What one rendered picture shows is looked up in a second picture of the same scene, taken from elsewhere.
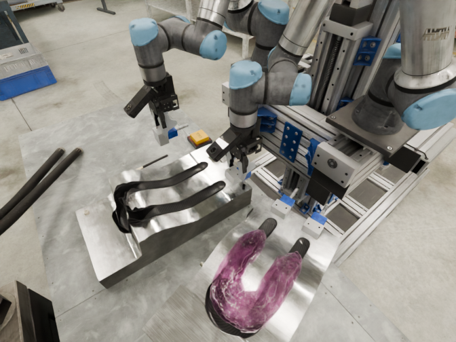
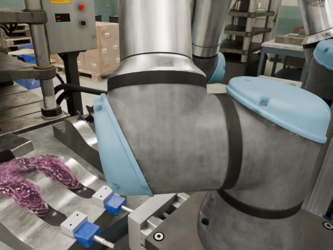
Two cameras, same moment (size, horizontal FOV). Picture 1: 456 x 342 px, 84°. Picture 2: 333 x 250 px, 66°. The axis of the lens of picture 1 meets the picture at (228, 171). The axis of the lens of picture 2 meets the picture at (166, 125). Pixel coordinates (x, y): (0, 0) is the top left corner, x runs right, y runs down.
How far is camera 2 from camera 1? 89 cm
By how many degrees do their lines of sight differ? 63
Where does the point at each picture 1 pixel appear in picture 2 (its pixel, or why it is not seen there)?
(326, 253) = (41, 241)
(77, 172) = not seen: hidden behind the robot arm
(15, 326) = (44, 120)
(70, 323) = (37, 131)
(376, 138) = (182, 221)
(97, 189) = not seen: hidden behind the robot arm
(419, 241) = not seen: outside the picture
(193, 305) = (12, 146)
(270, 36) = (310, 79)
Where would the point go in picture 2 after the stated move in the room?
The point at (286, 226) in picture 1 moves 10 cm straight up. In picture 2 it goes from (82, 206) to (78, 175)
